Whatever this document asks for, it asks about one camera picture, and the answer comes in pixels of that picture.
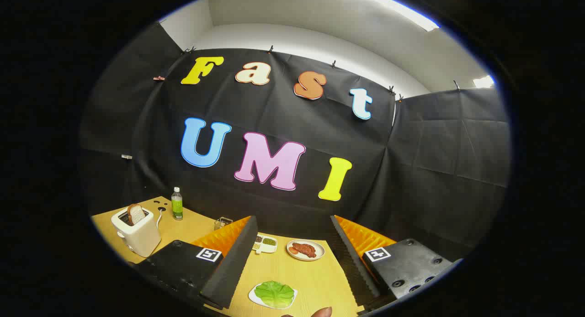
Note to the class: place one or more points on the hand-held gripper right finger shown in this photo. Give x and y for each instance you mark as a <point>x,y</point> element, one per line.
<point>352,266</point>

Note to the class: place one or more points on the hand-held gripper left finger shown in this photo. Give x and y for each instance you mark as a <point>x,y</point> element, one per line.
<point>235,266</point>

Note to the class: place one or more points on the green lettuce leaf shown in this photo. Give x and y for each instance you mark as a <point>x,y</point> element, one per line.
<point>274,294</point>

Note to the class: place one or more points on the toasted white bread slice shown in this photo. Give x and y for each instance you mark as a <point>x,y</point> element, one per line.
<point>136,214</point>

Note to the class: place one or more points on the square white plate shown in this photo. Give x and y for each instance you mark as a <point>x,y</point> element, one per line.
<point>252,296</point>

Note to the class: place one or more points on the round white meat plate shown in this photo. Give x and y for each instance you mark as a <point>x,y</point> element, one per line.
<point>321,248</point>

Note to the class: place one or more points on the white divided dish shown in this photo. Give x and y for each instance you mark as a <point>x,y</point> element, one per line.
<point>267,249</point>

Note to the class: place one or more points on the pile of green mung beans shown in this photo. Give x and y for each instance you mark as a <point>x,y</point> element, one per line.
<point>269,241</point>

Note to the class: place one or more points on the red meat slice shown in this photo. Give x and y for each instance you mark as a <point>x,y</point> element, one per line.
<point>304,249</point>

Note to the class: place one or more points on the green label plastic bottle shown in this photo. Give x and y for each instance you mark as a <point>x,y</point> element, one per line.
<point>177,207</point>

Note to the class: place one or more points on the white toaster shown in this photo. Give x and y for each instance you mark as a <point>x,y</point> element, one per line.
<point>141,237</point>

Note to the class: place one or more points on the black backdrop cloth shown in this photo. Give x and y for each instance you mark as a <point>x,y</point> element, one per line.
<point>274,111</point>

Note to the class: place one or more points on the ceiling light panel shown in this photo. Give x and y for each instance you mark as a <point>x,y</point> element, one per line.
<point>483,81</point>
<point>402,11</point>

